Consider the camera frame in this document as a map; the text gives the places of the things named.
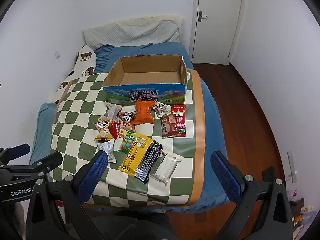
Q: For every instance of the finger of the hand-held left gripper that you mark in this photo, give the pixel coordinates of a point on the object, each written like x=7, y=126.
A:
x=50, y=160
x=15, y=153

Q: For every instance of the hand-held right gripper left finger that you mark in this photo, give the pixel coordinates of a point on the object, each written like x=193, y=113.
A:
x=95, y=172

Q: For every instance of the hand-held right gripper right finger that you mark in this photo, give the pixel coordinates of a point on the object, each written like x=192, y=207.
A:
x=225, y=177

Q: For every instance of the yellow black snack bag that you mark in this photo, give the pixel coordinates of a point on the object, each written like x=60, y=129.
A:
x=142, y=160

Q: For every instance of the orange panda snack packet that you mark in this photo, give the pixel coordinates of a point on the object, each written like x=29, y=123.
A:
x=126, y=122

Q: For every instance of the red crown snack packet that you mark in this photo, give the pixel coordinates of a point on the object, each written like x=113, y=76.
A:
x=179, y=113

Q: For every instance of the cardboard box blue print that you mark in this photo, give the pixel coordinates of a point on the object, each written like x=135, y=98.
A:
x=150, y=80

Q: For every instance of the small silver snack packet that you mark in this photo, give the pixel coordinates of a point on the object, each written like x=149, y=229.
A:
x=108, y=148

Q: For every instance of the green candy packet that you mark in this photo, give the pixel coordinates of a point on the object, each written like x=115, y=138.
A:
x=127, y=143

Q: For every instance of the yellow panda snack packet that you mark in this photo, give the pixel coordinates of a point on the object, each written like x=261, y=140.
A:
x=103, y=130

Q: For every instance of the dark object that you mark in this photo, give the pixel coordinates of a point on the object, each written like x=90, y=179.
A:
x=268, y=172

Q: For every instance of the green white checkered blanket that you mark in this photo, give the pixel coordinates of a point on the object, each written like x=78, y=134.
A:
x=77, y=120

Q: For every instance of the bed with blue sheet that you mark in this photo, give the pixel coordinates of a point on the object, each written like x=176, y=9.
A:
x=215, y=120

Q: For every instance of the pink white snack packet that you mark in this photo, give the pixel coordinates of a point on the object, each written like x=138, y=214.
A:
x=111, y=112

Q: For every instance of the white power strip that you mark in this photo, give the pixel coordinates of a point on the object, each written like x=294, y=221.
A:
x=292, y=166

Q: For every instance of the brown snack packet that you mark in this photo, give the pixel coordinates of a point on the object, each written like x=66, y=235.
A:
x=170, y=128

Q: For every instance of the colourful clutter pile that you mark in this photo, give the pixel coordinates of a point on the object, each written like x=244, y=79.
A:
x=298, y=210

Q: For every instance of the small white pictured snack packet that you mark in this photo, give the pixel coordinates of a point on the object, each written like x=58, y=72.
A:
x=161, y=108

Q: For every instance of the bear print pillow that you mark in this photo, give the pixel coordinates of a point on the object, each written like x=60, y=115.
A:
x=83, y=60

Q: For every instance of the grey textured pillow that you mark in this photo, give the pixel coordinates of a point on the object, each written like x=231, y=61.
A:
x=132, y=32

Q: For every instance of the white door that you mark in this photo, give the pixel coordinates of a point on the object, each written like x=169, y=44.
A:
x=217, y=22

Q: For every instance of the white wall socket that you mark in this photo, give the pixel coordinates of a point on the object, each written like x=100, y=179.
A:
x=57, y=55

